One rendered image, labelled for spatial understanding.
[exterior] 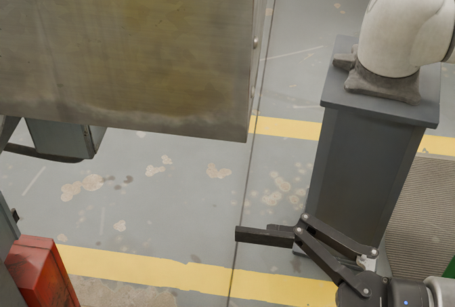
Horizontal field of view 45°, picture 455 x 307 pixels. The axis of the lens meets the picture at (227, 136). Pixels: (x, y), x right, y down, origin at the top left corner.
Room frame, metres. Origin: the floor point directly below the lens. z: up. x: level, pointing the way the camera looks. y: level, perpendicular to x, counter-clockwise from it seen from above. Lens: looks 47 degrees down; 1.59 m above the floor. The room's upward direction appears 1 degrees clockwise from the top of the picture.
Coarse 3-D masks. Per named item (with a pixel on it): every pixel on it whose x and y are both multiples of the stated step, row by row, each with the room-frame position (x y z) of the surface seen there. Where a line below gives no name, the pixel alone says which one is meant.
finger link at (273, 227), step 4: (300, 220) 0.37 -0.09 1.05; (268, 224) 0.36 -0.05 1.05; (272, 224) 0.36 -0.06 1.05; (276, 224) 0.36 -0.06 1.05; (296, 224) 0.37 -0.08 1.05; (300, 224) 0.37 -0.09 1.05; (304, 224) 0.37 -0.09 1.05; (268, 228) 0.36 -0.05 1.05; (272, 228) 0.36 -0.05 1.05; (276, 228) 0.36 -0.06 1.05; (280, 228) 0.36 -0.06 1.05; (284, 228) 0.36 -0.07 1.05; (288, 228) 0.36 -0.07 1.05; (292, 228) 0.36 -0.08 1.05; (304, 228) 0.36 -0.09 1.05; (292, 232) 0.35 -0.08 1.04; (296, 236) 0.35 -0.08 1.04; (296, 240) 0.35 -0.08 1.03; (300, 240) 0.35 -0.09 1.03
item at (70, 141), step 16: (32, 128) 0.58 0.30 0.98; (48, 128) 0.57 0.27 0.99; (64, 128) 0.57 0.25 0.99; (80, 128) 0.57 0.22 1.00; (96, 128) 0.59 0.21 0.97; (16, 144) 0.59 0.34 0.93; (48, 144) 0.57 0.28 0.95; (64, 144) 0.57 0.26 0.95; (80, 144) 0.57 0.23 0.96; (96, 144) 0.58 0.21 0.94; (64, 160) 0.60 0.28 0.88; (80, 160) 0.61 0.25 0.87
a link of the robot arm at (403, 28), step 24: (384, 0) 1.02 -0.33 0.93; (408, 0) 0.99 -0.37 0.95; (432, 0) 0.99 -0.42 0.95; (384, 24) 0.99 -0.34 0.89; (408, 24) 0.97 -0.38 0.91; (432, 24) 0.97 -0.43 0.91; (360, 48) 1.03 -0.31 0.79; (384, 48) 0.98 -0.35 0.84; (408, 48) 0.97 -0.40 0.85; (432, 48) 0.96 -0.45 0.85; (384, 72) 0.98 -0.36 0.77; (408, 72) 0.98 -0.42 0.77
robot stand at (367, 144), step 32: (352, 96) 0.97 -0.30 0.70; (352, 128) 0.94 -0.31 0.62; (384, 128) 0.92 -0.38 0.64; (416, 128) 0.91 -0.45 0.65; (320, 160) 0.97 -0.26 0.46; (352, 160) 0.93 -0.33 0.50; (384, 160) 0.91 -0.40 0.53; (320, 192) 0.95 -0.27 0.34; (352, 192) 0.93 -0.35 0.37; (384, 192) 0.91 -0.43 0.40; (352, 224) 0.92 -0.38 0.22; (384, 224) 0.92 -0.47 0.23
